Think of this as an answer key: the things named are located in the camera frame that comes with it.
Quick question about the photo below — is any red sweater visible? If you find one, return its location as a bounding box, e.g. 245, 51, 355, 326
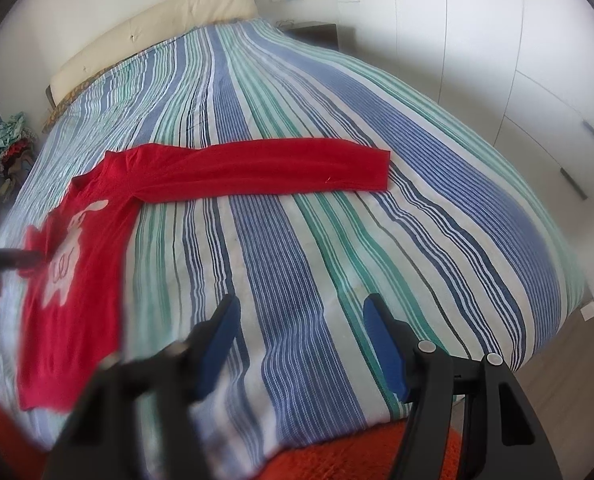
17, 141, 390, 413

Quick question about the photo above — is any orange rug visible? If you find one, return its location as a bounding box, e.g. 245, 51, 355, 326
257, 417, 464, 480

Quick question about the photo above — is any dark nightstand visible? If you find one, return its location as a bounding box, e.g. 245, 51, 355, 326
282, 21, 338, 52

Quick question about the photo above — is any pile of colourful clothes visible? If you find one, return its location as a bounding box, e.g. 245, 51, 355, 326
0, 110, 38, 196

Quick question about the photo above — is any striped bedspread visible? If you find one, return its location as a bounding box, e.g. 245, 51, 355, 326
0, 17, 590, 466

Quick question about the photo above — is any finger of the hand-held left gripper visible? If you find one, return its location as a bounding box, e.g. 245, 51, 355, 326
0, 246, 45, 275

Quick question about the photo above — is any cream padded headboard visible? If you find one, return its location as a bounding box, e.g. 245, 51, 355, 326
44, 0, 260, 107

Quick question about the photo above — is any white wardrobe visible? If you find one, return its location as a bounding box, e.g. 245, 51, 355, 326
337, 0, 594, 311

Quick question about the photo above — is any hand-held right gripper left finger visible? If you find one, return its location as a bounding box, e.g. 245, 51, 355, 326
42, 294, 242, 480

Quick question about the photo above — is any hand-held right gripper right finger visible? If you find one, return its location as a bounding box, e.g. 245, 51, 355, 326
363, 294, 562, 480

